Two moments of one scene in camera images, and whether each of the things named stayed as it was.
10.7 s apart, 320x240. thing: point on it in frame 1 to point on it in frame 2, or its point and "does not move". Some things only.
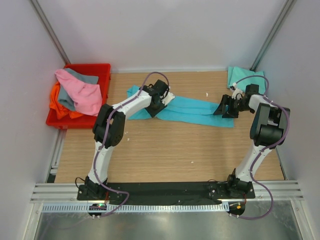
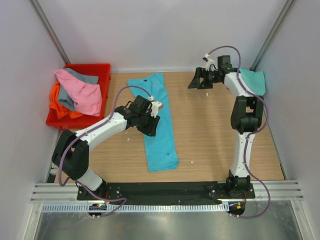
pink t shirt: x=88 y=98 does not move
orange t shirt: x=61 y=112 does not move
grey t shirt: x=64 y=98 does not move
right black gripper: x=231 y=106 to x=202 y=78
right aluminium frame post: x=258 y=62 does not move
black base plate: x=179 y=193 does not move
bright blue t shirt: x=184 y=110 to x=161 y=151
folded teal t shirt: x=235 y=74 does not move
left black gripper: x=158 y=108 to x=146 y=122
